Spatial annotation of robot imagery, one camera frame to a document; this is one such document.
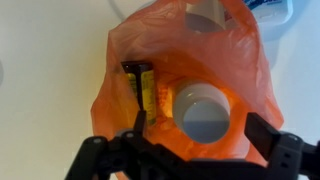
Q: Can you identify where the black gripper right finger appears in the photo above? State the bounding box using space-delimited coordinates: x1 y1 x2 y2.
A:
244 112 284 161

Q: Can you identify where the white and orange bottle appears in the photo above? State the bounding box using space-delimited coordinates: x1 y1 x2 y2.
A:
172 79 232 145

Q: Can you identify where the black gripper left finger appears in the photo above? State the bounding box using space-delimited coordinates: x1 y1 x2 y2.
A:
133 109 148 138

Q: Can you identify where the dark yellow-labelled bottle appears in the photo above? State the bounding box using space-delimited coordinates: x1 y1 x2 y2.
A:
120 60 158 127

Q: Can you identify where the orange plastic bag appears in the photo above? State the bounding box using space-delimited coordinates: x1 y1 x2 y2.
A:
90 0 285 168

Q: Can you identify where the blue and white box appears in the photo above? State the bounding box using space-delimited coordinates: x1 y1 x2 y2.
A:
243 0 294 41

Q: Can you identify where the grey-white cylindrical container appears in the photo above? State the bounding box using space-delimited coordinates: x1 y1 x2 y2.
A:
184 0 229 34

